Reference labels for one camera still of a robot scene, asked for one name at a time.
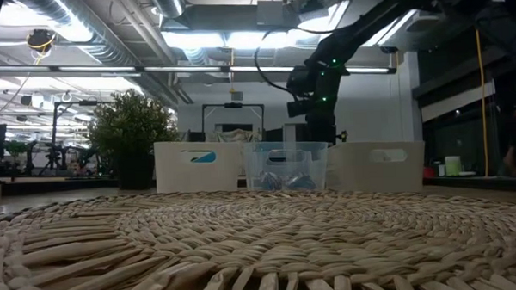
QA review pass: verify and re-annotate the green artificial potted plant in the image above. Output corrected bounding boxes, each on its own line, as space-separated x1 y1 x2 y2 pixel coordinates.
86 87 183 193

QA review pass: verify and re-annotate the clear plastic bin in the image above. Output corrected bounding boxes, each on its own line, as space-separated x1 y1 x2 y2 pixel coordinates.
243 139 331 194

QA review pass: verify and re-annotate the black rig frame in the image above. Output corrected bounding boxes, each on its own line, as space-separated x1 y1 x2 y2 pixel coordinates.
200 101 267 144

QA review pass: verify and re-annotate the small green plant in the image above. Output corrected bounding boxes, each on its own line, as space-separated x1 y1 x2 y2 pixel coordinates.
3 139 30 170

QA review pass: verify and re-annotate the black robot rig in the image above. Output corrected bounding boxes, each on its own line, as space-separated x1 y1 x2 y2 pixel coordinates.
21 98 103 176

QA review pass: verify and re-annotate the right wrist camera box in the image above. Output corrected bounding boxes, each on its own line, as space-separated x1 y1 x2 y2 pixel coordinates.
285 64 317 119

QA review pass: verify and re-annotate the white plastic bin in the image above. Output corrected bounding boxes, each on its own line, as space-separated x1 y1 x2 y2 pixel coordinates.
153 139 247 195

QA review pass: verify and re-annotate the round woven straw placemat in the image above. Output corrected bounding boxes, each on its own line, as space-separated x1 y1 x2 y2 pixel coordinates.
0 179 516 290

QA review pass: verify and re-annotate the long white light bar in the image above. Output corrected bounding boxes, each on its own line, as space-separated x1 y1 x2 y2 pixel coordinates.
0 52 398 89

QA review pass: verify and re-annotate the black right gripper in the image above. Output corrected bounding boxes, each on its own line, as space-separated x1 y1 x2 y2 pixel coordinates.
304 55 353 145

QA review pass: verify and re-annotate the grey plastic bin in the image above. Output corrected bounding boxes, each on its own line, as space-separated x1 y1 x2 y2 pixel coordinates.
325 139 427 196

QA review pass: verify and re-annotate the silver ventilation duct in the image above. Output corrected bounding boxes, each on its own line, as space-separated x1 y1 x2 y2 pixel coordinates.
15 0 140 71
151 0 186 20

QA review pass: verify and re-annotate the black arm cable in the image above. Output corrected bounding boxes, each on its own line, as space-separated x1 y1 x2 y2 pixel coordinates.
252 26 339 99

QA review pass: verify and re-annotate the blue wrapper granola bar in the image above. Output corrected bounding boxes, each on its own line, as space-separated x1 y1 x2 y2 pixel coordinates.
191 150 218 164

